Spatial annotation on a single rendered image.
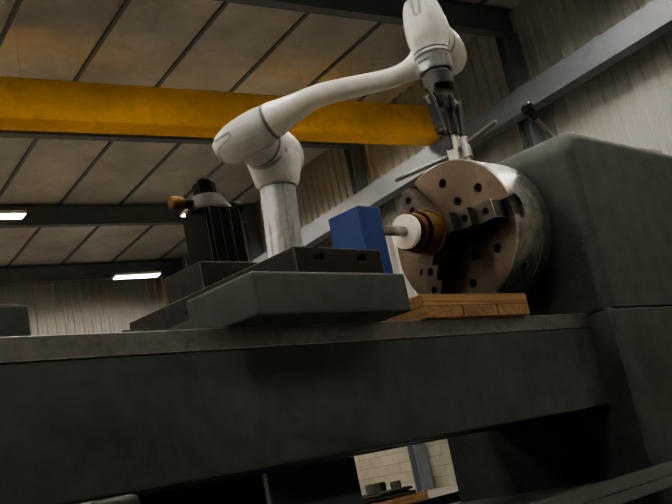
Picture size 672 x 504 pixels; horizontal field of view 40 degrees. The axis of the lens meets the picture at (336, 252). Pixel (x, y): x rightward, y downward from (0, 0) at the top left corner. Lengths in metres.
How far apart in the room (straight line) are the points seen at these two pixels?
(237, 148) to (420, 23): 0.58
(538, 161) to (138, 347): 1.12
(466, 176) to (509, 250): 0.19
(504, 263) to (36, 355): 1.05
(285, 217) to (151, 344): 1.44
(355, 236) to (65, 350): 0.73
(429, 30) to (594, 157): 0.55
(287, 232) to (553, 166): 0.85
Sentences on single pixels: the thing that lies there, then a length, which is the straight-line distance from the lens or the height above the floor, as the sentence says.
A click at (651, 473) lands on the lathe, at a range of 1.69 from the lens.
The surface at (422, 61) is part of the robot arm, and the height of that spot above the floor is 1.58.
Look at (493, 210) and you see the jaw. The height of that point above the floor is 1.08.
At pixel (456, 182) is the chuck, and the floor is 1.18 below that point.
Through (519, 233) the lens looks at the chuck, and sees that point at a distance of 1.82.
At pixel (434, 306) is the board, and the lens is 1.49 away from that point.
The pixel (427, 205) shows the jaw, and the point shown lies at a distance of 1.92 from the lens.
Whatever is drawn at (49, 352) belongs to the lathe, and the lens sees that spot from 1.06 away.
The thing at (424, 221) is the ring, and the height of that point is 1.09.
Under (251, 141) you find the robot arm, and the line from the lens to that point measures 2.44.
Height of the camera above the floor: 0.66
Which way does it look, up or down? 13 degrees up
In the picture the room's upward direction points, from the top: 12 degrees counter-clockwise
